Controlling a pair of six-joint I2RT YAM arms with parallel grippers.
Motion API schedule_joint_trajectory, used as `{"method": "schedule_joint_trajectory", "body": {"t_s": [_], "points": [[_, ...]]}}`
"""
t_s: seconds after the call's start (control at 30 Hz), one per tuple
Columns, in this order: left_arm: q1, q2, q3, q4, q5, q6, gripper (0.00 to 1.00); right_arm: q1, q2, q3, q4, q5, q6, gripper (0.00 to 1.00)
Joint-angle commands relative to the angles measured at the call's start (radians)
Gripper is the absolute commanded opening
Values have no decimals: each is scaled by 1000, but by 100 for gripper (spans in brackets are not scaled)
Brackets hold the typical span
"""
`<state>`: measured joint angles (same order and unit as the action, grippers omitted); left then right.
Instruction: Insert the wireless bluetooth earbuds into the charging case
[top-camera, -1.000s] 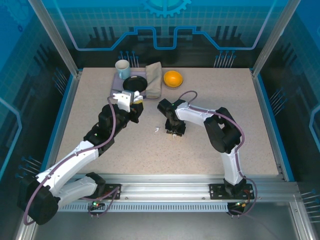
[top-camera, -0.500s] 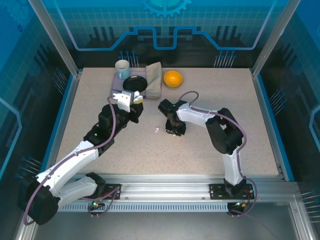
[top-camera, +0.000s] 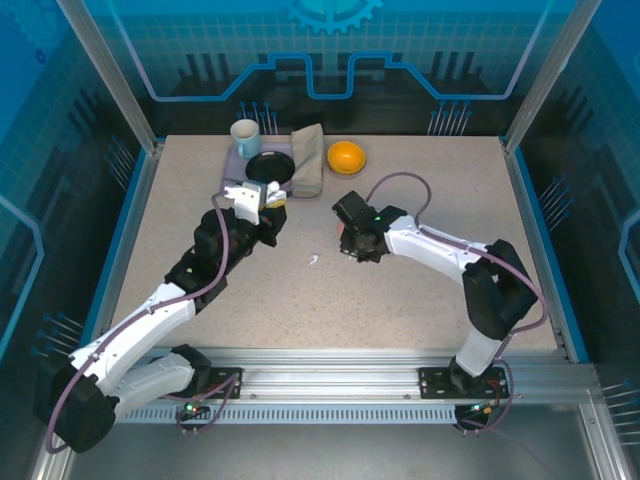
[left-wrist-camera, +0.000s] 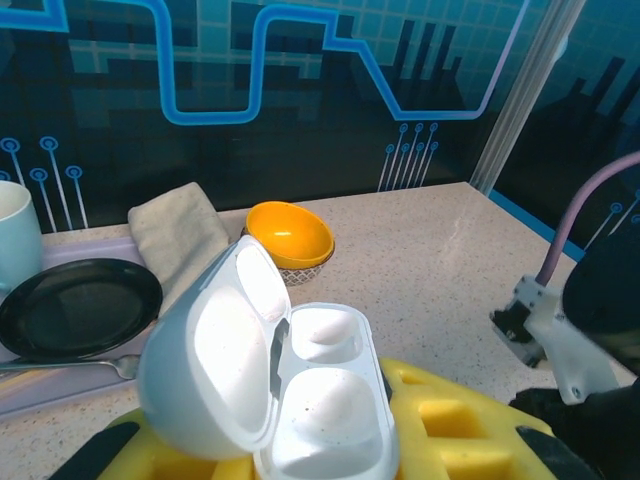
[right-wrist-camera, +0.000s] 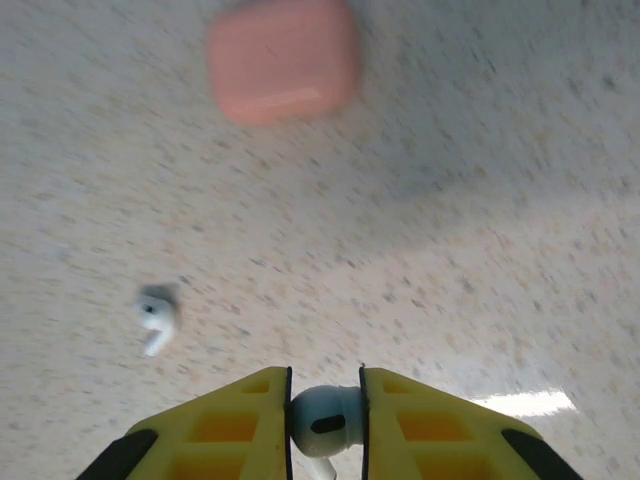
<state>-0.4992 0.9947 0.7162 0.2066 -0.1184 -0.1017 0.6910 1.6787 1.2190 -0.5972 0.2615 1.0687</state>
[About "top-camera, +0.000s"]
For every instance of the beige folded cloth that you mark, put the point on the beige folded cloth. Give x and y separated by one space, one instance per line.
307 160

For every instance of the aluminium frame post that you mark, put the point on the aluminium frame post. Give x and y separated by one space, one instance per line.
119 85
538 85

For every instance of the lilac serving tray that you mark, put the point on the lilac serving tray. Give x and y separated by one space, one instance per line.
235 165

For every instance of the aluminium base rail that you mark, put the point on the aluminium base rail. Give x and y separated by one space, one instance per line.
330 375

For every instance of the orange bowl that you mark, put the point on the orange bowl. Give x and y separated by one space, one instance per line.
345 156

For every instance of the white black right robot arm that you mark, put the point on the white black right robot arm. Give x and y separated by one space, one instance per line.
435 250

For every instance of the light blue mug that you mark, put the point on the light blue mug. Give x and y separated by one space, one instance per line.
247 145

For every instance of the black plate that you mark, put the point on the black plate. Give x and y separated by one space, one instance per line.
267 167

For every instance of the small lit connector board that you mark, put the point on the small lit connector board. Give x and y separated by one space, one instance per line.
482 409
192 407

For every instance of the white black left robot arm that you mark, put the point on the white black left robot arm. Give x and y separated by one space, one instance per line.
140 325

